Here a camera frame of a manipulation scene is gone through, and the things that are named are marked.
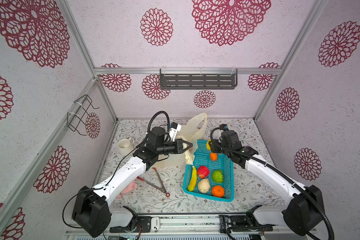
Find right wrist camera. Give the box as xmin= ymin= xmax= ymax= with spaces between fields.
xmin=219 ymin=124 xmax=229 ymax=132

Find red metal kitchen tongs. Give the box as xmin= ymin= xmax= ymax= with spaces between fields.
xmin=136 ymin=167 xmax=171 ymax=198

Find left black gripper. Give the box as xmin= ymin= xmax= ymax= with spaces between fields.
xmin=157 ymin=138 xmax=193 ymax=156

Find yellow round fruit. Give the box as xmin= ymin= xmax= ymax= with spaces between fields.
xmin=206 ymin=140 xmax=211 ymax=151

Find grey wall shelf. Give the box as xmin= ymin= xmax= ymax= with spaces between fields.
xmin=159 ymin=69 xmax=238 ymax=90

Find green bumpy fruit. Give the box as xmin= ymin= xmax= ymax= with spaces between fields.
xmin=212 ymin=170 xmax=224 ymax=184

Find small orange fruit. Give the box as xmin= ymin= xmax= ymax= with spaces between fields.
xmin=210 ymin=153 xmax=218 ymax=162

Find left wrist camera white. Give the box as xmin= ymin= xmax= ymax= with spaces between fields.
xmin=169 ymin=122 xmax=182 ymax=142

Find pink plush toy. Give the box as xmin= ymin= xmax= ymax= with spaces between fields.
xmin=117 ymin=181 xmax=138 ymax=199

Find teal plastic basket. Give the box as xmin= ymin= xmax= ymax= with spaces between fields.
xmin=183 ymin=140 xmax=235 ymax=203

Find large orange fruit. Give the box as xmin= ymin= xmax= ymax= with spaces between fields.
xmin=211 ymin=185 xmax=225 ymax=198

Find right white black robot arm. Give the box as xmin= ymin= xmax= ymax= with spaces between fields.
xmin=209 ymin=124 xmax=335 ymax=240

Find white ceramic mug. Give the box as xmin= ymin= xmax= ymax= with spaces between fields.
xmin=117 ymin=138 xmax=135 ymax=157

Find beige pear fruit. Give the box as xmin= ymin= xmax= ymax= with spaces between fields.
xmin=198 ymin=179 xmax=211 ymax=194

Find yellow banana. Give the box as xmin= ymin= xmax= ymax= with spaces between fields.
xmin=187 ymin=166 xmax=198 ymax=192

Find cream plastic bag orange print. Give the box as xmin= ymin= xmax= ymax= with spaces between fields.
xmin=153 ymin=113 xmax=208 ymax=168

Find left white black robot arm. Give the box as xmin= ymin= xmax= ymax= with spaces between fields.
xmin=71 ymin=111 xmax=193 ymax=238

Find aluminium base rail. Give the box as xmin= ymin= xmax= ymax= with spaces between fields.
xmin=64 ymin=212 xmax=319 ymax=240

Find red bumpy fruit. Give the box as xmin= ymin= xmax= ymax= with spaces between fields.
xmin=197 ymin=166 xmax=210 ymax=179

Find black wire wall rack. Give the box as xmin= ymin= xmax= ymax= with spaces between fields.
xmin=66 ymin=95 xmax=101 ymax=139

